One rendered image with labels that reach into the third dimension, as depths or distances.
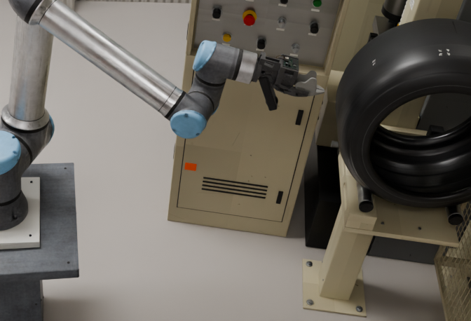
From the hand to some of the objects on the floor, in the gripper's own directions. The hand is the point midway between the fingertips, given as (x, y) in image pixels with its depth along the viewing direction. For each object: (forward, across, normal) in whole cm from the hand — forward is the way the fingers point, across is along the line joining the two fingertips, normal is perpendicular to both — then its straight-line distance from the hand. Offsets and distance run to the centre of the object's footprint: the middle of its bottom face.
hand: (319, 92), depth 208 cm
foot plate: (+48, +32, +116) cm, 130 cm away
